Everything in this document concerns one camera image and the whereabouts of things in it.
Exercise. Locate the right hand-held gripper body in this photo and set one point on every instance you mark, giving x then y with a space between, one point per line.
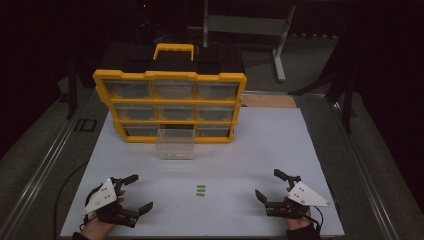
305 195

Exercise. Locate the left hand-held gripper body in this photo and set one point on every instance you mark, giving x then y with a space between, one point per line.
101 198

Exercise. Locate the clear plastic pull-out drawer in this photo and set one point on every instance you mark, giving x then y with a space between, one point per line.
175 148

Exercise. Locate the yellow and black organizer case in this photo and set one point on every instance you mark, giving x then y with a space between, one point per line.
173 101

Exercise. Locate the person's right hand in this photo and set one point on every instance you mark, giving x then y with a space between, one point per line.
298 223

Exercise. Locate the person's left hand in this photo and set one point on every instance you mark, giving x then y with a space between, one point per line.
96 229

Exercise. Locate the brown wooden board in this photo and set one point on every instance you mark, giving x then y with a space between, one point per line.
266 101

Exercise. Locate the grid of closed organizer drawers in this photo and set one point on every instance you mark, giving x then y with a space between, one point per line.
126 89

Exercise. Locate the black tripod stand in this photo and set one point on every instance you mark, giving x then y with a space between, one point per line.
346 100

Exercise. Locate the black stand leg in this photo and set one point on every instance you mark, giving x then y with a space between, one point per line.
71 96

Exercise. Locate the grey metal stand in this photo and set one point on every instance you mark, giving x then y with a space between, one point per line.
246 25

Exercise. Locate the aluminium rail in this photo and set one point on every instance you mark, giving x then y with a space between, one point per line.
40 173
363 173

